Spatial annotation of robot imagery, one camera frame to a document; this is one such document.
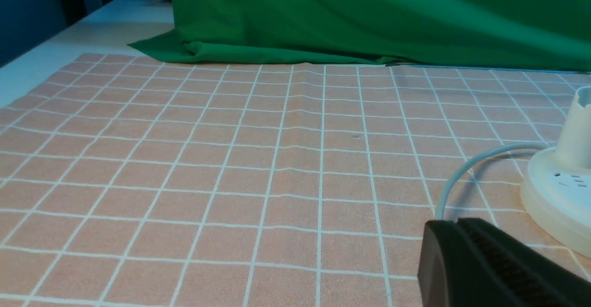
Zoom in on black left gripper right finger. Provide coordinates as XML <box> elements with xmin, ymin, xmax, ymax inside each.
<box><xmin>457</xmin><ymin>218</ymin><xmax>591</xmax><ymax>307</ymax></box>

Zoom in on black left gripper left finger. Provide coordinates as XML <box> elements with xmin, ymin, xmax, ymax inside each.
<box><xmin>417</xmin><ymin>220</ymin><xmax>508</xmax><ymax>307</ymax></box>

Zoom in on white desk lamp base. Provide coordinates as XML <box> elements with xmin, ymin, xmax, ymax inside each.
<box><xmin>519</xmin><ymin>86</ymin><xmax>591</xmax><ymax>257</ymax></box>

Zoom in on green backdrop cloth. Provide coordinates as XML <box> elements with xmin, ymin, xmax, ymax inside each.
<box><xmin>130</xmin><ymin>0</ymin><xmax>591</xmax><ymax>72</ymax></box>

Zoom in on pink checkered tablecloth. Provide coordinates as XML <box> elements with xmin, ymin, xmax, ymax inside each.
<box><xmin>0</xmin><ymin>53</ymin><xmax>590</xmax><ymax>307</ymax></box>

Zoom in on grey lamp power cable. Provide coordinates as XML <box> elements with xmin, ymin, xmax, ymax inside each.
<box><xmin>434</xmin><ymin>143</ymin><xmax>550</xmax><ymax>221</ymax></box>

